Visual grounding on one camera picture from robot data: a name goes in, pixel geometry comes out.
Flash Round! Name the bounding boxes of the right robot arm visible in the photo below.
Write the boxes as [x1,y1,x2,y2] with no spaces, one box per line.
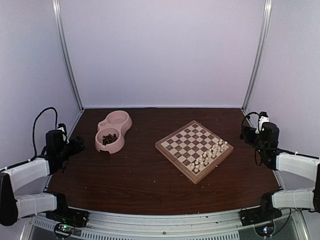
[240,122,320,221]

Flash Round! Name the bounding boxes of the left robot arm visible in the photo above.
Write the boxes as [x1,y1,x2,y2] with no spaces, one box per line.
[0,129,88,227]

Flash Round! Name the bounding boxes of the pile of dark chess pieces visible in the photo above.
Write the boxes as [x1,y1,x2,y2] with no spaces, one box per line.
[102,134,118,146]

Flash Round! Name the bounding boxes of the white chess pieces group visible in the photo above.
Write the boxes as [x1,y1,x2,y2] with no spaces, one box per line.
[188,140,229,175]

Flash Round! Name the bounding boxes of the wooden chess board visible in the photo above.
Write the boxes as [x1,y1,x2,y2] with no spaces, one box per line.
[155,120,234,184]

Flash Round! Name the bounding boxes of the left circuit board with LEDs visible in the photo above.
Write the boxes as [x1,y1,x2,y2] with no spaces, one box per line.
[53,223,75,236]

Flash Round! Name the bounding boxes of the circuit board with leds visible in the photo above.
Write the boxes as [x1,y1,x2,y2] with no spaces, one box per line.
[53,223,75,236]
[254,223,275,238]

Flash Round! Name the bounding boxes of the right circuit board with LEDs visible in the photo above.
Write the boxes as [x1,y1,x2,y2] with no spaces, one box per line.
[254,223,275,238]

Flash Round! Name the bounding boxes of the pink double pet bowl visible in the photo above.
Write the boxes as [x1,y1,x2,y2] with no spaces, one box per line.
[95,110,133,154]

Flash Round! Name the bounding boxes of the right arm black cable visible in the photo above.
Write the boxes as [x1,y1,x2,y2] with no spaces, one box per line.
[240,111,261,136]

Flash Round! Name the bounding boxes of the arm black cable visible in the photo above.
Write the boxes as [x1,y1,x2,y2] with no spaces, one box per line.
[31,107,59,156]
[240,111,261,136]

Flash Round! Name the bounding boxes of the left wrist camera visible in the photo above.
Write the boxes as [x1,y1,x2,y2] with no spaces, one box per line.
[57,123,67,134]

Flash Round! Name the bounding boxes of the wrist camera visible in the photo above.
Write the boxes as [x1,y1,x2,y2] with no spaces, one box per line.
[57,123,67,134]
[255,111,270,134]

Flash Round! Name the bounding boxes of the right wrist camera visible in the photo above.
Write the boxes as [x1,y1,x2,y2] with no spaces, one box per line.
[255,111,270,134]

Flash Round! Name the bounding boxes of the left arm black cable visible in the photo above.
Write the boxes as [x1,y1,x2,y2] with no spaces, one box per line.
[31,107,59,156]

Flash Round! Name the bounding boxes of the right aluminium frame post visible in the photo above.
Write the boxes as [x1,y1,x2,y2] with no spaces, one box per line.
[241,0,273,113]

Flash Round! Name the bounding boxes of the aluminium frame post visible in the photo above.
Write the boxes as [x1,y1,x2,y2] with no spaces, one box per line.
[52,0,84,112]
[241,0,273,113]

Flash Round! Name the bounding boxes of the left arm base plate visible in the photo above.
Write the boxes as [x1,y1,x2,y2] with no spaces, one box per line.
[45,208,90,228]

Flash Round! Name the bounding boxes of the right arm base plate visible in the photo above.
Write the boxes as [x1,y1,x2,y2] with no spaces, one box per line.
[238,207,283,227]

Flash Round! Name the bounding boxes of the front aluminium rail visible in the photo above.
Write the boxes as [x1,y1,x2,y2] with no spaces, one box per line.
[19,207,306,240]

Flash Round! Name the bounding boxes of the left aluminium frame post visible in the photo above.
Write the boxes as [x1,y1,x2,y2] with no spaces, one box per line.
[52,0,84,112]

